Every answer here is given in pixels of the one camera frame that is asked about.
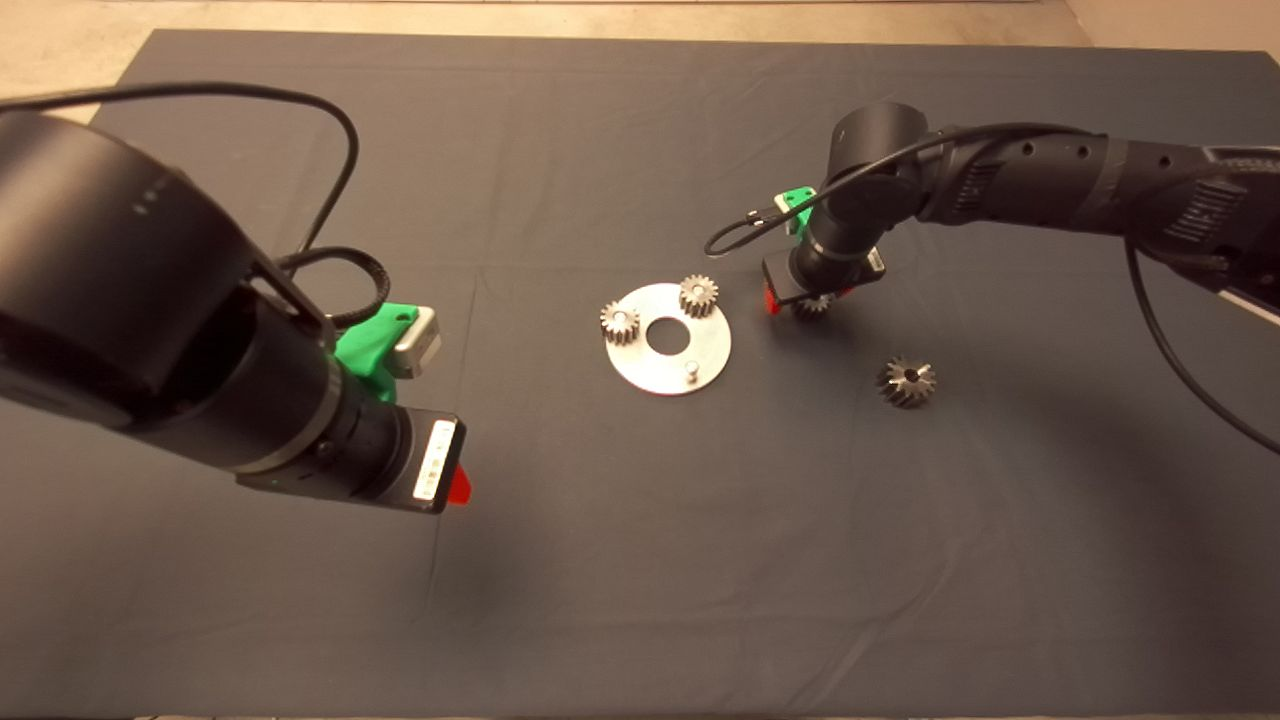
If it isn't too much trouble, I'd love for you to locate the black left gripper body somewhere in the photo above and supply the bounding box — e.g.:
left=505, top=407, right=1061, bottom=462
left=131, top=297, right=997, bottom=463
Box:
left=238, top=400, right=466, bottom=515

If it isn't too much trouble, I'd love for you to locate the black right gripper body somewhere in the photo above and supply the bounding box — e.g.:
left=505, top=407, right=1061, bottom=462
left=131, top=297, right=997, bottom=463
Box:
left=762, top=240, right=887, bottom=306

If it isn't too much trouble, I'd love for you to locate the larger steel gear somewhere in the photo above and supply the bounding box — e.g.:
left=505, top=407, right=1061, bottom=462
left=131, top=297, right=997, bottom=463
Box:
left=876, top=355, right=938, bottom=409

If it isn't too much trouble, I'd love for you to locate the round metal plate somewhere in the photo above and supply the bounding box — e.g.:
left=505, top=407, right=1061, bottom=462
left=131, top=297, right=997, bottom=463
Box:
left=605, top=283, right=733, bottom=397

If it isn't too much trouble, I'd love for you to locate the dark grey table cloth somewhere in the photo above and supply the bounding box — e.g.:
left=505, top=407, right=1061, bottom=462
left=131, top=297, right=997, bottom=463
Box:
left=0, top=28, right=1280, bottom=717

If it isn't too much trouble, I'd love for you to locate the green left camera mount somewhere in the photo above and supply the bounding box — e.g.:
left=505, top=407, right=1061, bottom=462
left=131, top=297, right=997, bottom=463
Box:
left=335, top=302, right=421, bottom=403

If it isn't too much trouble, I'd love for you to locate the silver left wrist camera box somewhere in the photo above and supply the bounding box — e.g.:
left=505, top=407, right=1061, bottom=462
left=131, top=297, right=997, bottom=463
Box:
left=392, top=307, right=442, bottom=379

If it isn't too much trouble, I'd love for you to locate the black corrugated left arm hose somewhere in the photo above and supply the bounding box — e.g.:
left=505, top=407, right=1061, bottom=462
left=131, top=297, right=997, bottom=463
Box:
left=278, top=247, right=388, bottom=329

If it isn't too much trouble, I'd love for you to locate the thin black left camera cable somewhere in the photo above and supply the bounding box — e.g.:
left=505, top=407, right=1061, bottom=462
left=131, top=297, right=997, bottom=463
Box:
left=0, top=82, right=359, bottom=256

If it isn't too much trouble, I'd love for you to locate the thin black camera cable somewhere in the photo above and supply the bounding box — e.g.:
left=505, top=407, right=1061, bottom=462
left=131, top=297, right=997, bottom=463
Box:
left=705, top=122, right=1280, bottom=456
left=0, top=82, right=359, bottom=256

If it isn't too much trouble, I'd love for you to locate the thin black right camera cable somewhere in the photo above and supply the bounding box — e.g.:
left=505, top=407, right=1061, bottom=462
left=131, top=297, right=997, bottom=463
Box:
left=705, top=122, right=1280, bottom=456

